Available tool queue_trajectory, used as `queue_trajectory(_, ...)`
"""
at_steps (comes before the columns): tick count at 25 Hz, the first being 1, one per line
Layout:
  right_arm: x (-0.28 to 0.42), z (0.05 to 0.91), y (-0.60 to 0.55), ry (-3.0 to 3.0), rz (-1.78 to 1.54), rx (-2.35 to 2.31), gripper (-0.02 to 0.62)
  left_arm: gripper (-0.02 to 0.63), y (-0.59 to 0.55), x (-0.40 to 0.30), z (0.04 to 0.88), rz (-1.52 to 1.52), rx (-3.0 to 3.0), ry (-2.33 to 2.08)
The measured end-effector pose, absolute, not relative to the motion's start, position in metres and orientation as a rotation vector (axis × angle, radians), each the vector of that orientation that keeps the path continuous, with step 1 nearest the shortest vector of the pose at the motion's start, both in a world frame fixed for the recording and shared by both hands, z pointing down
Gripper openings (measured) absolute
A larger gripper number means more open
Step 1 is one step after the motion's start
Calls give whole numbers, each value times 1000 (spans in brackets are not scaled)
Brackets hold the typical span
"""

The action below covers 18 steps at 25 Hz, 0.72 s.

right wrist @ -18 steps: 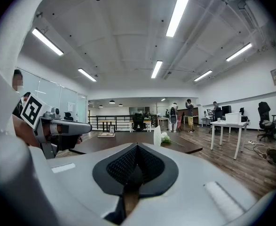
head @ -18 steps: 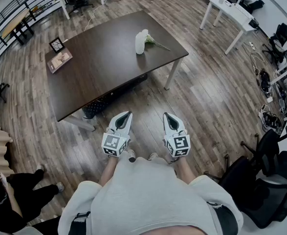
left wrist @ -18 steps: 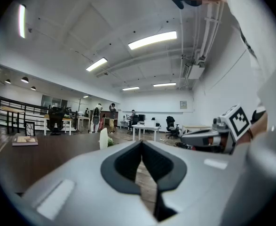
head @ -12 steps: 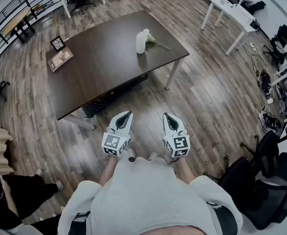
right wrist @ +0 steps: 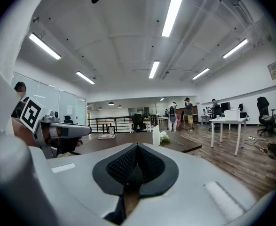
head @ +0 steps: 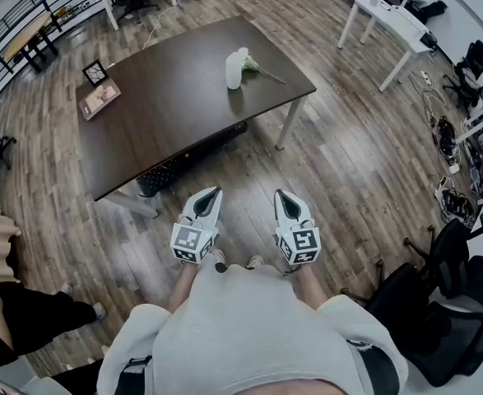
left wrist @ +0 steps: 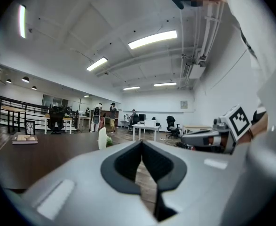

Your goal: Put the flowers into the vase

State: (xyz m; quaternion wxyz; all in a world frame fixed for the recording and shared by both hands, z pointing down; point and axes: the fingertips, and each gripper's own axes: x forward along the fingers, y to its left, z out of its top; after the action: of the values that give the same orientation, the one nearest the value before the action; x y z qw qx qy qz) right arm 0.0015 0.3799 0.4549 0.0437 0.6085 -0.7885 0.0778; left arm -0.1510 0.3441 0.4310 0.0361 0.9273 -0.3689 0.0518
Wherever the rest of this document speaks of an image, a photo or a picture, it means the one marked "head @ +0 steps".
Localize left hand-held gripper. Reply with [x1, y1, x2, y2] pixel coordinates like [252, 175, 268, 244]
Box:
[170, 186, 224, 265]

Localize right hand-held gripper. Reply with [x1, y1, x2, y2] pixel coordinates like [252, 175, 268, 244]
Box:
[273, 188, 321, 268]

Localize white vase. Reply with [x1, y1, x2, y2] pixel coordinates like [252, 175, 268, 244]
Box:
[225, 51, 244, 91]

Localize white flower with green stem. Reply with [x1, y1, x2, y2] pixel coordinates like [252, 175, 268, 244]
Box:
[238, 46, 287, 86]

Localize person's right forearm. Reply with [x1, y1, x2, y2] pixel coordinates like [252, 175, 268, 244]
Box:
[293, 263, 329, 313]

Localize person's left forearm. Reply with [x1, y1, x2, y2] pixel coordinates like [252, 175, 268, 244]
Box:
[167, 261, 197, 315]

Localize black perforated bin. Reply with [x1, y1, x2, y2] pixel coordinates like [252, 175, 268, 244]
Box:
[135, 122, 249, 199]

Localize person's left shoe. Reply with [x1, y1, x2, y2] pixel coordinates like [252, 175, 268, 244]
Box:
[211, 249, 229, 274]

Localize dark brown wooden table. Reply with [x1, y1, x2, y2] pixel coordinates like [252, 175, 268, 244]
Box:
[75, 15, 318, 219]

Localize person's grey shirt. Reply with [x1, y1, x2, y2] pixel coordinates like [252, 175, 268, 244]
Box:
[96, 263, 410, 395]

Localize brown book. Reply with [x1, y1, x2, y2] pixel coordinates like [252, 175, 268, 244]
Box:
[78, 77, 123, 122]

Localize black mesh office chair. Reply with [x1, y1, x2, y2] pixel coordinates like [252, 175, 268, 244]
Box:
[339, 261, 483, 388]
[403, 213, 483, 311]

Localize black office chair with clothes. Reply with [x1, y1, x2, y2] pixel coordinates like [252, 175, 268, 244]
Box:
[442, 39, 483, 109]

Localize black backpack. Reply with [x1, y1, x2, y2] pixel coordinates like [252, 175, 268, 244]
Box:
[419, 0, 448, 21]

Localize light wooden desk black legs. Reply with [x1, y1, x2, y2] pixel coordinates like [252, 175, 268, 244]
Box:
[2, 12, 62, 74]

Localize black metal railing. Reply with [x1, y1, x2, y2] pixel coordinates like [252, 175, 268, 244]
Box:
[0, 0, 104, 100]

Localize black picture frame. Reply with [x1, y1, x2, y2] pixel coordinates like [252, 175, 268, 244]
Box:
[81, 58, 109, 88]

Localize tangle of cables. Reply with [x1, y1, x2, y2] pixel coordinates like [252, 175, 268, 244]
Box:
[424, 88, 477, 224]

